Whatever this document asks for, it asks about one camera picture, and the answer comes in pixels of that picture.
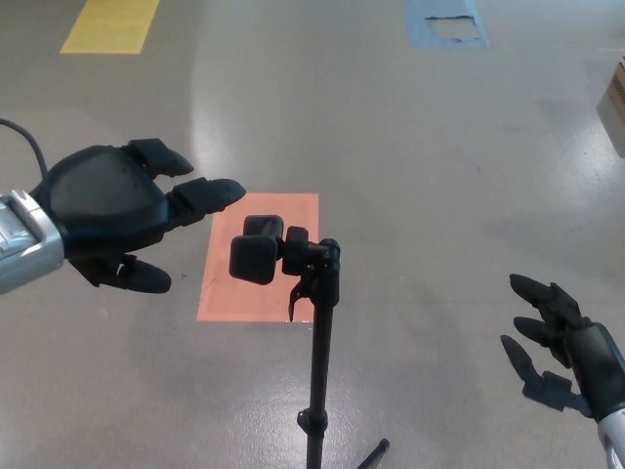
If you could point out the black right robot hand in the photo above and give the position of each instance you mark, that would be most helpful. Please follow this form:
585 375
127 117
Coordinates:
600 361

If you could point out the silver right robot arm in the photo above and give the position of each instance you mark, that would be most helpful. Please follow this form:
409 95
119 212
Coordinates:
614 439

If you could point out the wooden box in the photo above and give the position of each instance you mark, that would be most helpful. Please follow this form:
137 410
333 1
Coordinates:
612 115

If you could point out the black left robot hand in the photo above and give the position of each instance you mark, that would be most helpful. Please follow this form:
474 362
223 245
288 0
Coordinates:
102 200

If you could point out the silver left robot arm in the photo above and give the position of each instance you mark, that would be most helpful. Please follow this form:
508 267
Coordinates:
24 244

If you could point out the orange rectangular floor marking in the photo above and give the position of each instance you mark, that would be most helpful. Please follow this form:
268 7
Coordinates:
220 303

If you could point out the black tripod phone stand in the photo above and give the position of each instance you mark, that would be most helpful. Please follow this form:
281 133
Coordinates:
322 342

